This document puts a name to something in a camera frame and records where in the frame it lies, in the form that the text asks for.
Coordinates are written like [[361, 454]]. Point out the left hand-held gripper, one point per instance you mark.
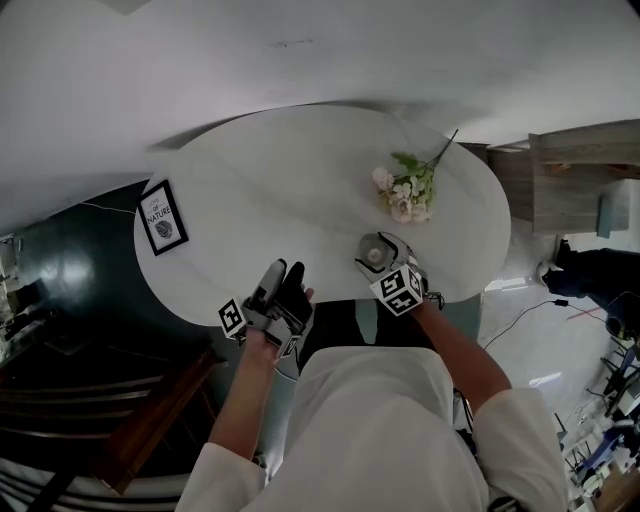
[[280, 320]]

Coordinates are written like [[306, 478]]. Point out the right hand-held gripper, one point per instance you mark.
[[400, 290]]

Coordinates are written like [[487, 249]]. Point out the person's right forearm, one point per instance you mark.
[[465, 360]]

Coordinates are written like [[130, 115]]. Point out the person's left forearm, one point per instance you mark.
[[240, 405]]

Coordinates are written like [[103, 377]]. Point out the white oval table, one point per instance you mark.
[[280, 200]]

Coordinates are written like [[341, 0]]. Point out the person's left hand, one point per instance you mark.
[[261, 347]]

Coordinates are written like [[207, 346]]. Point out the pink artificial flower bouquet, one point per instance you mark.
[[407, 195]]

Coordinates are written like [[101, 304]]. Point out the black framed picture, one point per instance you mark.
[[162, 219]]

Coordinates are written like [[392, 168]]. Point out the person's white shirt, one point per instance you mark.
[[380, 440]]

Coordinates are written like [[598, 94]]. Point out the grey wooden shelf cabinet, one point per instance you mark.
[[560, 190]]

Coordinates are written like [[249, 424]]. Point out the dark wooden stair railing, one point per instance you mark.
[[100, 410]]

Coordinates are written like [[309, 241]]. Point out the grey-blue bin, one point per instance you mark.
[[612, 210]]

